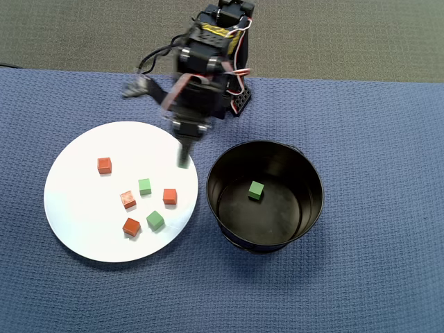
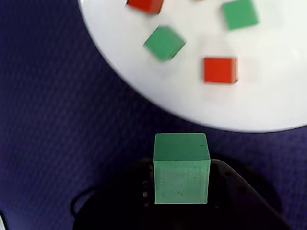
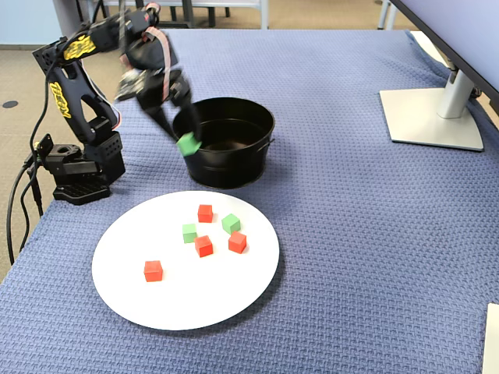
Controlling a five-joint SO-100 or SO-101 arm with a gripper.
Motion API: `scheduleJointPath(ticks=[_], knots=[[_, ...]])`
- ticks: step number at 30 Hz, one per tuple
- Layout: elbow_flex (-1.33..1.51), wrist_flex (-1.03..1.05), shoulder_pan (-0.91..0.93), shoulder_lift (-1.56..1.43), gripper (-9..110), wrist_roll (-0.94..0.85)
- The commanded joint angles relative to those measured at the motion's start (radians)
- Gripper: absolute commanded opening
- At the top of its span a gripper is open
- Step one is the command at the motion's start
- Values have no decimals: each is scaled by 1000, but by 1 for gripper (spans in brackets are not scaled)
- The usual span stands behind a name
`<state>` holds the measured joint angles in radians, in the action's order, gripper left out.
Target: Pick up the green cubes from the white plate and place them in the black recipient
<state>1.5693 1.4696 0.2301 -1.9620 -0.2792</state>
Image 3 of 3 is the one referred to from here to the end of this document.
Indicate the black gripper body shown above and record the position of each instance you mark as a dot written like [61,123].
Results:
[153,94]

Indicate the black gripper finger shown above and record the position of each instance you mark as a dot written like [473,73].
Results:
[189,111]
[156,115]

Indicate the green cube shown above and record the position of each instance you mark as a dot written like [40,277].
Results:
[231,223]
[188,145]
[189,233]

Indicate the white round plate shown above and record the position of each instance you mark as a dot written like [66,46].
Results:
[202,288]

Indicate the black metal bucket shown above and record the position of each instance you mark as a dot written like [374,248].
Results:
[234,167]

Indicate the red cube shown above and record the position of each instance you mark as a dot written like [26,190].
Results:
[203,246]
[205,213]
[237,242]
[153,271]

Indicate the black round floor outlet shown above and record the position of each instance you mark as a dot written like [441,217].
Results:
[10,104]

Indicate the blue woven table cloth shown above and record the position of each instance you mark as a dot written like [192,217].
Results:
[351,233]

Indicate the white table leg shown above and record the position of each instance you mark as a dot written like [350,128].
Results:
[384,15]

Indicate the silver monitor stand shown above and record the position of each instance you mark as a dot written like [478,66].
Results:
[427,121]

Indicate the computer monitor screen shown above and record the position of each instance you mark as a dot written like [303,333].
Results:
[468,31]

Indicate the white flat object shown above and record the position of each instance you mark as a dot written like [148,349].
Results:
[492,339]

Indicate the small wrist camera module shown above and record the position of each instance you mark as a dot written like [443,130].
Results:
[130,83]

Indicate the black stool frame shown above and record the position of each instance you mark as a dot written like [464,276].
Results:
[189,13]

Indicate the white table frame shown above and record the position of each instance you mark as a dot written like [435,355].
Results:
[264,13]

